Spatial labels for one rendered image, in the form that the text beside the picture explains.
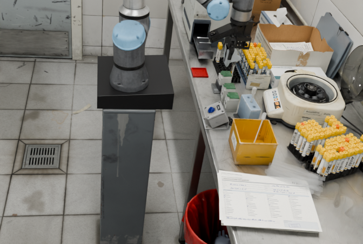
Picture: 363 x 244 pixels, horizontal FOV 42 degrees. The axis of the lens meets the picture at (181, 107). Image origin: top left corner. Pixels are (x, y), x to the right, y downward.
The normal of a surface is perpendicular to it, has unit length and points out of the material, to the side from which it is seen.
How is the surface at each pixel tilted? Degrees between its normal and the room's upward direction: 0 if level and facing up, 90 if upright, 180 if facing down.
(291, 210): 1
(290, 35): 89
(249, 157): 90
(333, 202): 0
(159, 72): 4
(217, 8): 91
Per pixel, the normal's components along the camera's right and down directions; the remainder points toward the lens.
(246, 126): 0.09, 0.60
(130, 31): 0.04, -0.71
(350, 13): -0.98, -0.01
